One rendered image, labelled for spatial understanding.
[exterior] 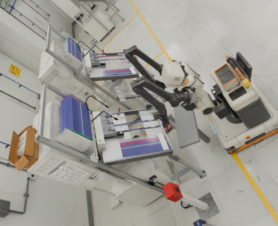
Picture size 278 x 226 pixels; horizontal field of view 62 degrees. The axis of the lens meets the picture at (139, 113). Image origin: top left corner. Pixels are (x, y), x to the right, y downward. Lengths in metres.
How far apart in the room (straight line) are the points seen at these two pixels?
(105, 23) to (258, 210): 5.70
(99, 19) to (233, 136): 5.09
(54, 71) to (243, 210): 2.76
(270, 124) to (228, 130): 0.42
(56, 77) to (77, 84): 0.30
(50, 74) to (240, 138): 2.46
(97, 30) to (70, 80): 3.71
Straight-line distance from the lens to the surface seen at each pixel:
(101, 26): 6.89
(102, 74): 3.46
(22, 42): 5.28
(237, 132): 2.73
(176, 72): 2.01
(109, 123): 2.59
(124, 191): 2.85
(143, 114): 2.79
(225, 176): 2.92
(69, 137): 2.15
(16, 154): 2.36
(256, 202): 2.77
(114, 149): 2.42
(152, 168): 2.66
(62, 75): 3.33
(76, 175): 2.42
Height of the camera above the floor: 2.63
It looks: 39 degrees down
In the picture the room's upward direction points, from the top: 54 degrees counter-clockwise
